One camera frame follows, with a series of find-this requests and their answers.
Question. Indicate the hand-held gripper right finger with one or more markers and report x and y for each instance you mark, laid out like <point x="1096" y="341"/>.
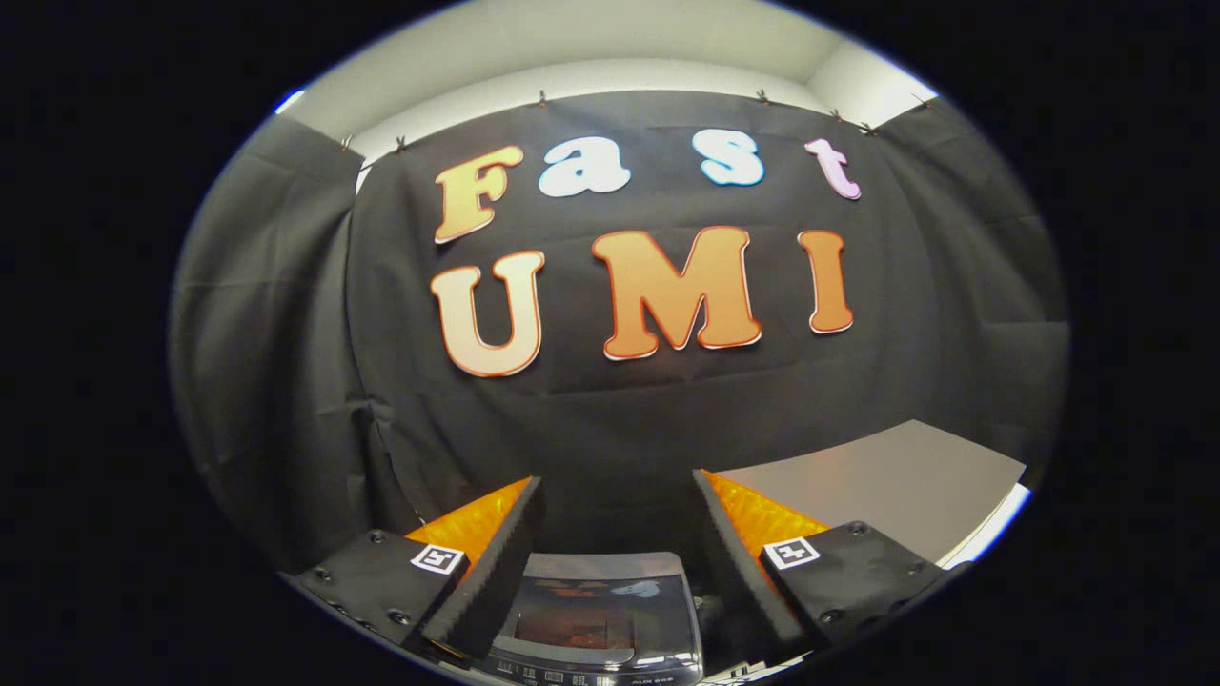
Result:
<point x="739" y="572"/>

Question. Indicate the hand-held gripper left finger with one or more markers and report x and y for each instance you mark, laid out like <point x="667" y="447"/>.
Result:
<point x="496" y="581"/>

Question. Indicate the transparent washing machine lid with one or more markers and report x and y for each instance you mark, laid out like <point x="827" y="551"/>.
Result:
<point x="600" y="610"/>

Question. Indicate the grey washing machine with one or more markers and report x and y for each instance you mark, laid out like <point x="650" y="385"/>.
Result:
<point x="591" y="675"/>

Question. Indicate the black backdrop cloth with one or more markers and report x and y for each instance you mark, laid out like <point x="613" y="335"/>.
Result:
<point x="610" y="410"/>

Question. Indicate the white light strip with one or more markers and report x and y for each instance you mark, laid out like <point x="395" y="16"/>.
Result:
<point x="289" y="101"/>

